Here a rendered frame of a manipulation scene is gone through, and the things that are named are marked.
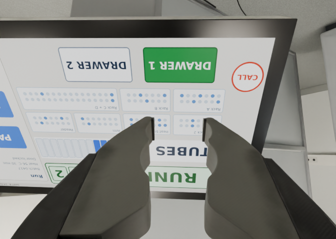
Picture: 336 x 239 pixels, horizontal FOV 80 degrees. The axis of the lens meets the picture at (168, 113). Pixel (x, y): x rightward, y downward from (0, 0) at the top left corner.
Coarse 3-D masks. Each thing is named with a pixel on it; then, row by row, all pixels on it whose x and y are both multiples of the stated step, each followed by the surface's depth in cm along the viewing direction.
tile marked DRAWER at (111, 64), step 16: (64, 48) 26; (80, 48) 26; (96, 48) 26; (112, 48) 26; (128, 48) 25; (64, 64) 27; (80, 64) 27; (96, 64) 27; (112, 64) 27; (128, 64) 26; (80, 80) 28; (96, 80) 28; (112, 80) 28; (128, 80) 27
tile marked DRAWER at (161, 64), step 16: (144, 48) 25; (160, 48) 25; (176, 48) 25; (192, 48) 25; (208, 48) 25; (144, 64) 26; (160, 64) 26; (176, 64) 26; (192, 64) 26; (208, 64) 26; (144, 80) 27; (160, 80) 27; (176, 80) 27; (192, 80) 27; (208, 80) 27
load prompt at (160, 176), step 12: (48, 168) 36; (60, 168) 36; (72, 168) 36; (156, 168) 35; (168, 168) 35; (180, 168) 34; (192, 168) 34; (204, 168) 34; (60, 180) 37; (156, 180) 36; (168, 180) 36; (180, 180) 36; (192, 180) 36; (204, 180) 36
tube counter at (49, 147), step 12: (36, 144) 34; (48, 144) 33; (60, 144) 33; (72, 144) 33; (84, 144) 33; (96, 144) 33; (48, 156) 35; (60, 156) 35; (72, 156) 34; (84, 156) 34
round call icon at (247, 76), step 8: (232, 64) 26; (240, 64) 26; (248, 64) 26; (256, 64) 26; (264, 64) 26; (232, 72) 26; (240, 72) 26; (248, 72) 26; (256, 72) 26; (264, 72) 26; (232, 80) 27; (240, 80) 27; (248, 80) 27; (256, 80) 27; (232, 88) 27; (240, 88) 27; (248, 88) 27; (256, 88) 27
